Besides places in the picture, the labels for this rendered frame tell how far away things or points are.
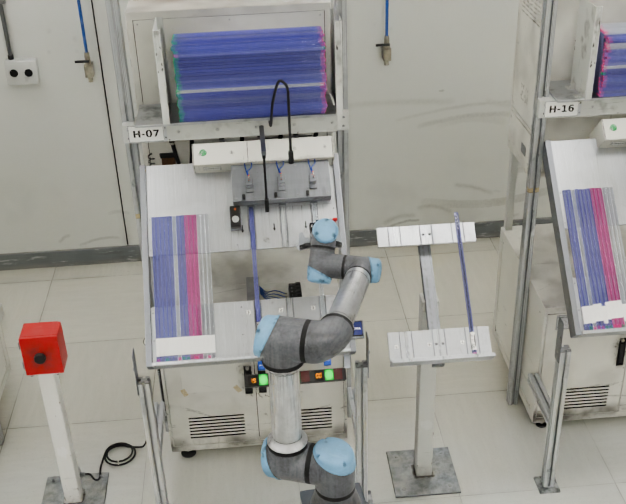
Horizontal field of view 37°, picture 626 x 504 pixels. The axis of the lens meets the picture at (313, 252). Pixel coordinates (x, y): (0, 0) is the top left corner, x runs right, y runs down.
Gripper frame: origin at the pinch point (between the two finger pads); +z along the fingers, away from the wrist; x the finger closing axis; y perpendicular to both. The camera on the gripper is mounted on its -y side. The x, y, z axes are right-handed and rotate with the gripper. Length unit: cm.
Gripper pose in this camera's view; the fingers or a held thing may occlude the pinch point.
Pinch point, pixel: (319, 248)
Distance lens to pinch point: 312.0
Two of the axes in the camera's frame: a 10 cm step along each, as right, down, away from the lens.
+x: -10.0, 0.7, -0.6
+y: -0.7, -9.9, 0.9
